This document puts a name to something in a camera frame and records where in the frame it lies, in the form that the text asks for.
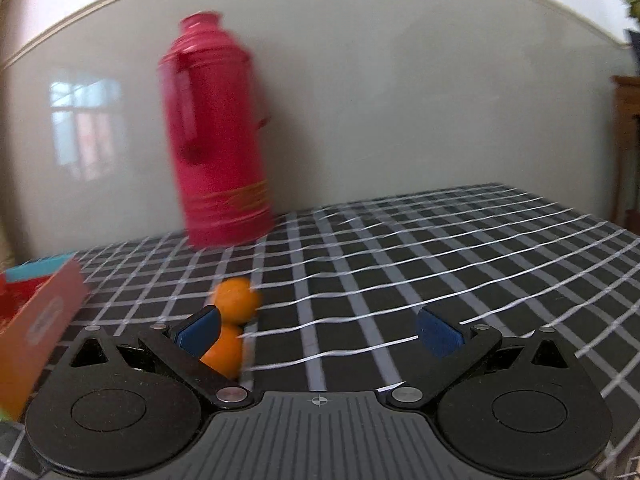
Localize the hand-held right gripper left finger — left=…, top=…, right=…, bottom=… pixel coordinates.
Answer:
left=66, top=306, right=254, bottom=411

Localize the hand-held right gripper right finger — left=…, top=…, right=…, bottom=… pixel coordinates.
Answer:
left=387, top=308, right=576, bottom=413

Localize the large orange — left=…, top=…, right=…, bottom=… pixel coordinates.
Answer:
left=200, top=322, right=246, bottom=381
left=212, top=277, right=263, bottom=323

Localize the red cardboard box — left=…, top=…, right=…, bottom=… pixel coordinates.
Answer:
left=0, top=252, right=91, bottom=421

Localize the black white checked tablecloth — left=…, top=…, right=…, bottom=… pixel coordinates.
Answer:
left=0, top=183, right=640, bottom=480

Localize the red thermos flask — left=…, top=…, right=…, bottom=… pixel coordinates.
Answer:
left=157, top=11, right=278, bottom=248

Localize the brown wooden cabinet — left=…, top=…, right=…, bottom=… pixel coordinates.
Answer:
left=611, top=75, right=640, bottom=233

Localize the green potted plant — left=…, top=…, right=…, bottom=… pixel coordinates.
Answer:
left=621, top=0, right=640, bottom=76

